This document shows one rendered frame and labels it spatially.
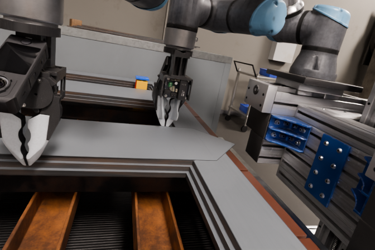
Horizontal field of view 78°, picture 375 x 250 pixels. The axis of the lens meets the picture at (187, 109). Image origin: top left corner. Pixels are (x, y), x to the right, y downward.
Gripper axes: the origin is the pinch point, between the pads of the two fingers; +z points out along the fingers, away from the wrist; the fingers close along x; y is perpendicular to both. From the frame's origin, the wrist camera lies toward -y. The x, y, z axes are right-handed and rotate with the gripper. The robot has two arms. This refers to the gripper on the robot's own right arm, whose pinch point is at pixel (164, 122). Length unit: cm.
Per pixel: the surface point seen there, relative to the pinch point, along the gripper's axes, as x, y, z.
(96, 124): -17.1, 3.2, 0.7
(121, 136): -11.2, 9.9, 0.7
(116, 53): -16, -71, -11
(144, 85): -2.1, -48.7, -0.1
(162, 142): -2.2, 11.3, 0.6
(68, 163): -19.7, 19.8, 1.8
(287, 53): 255, -294, -38
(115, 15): -31, -324, -45
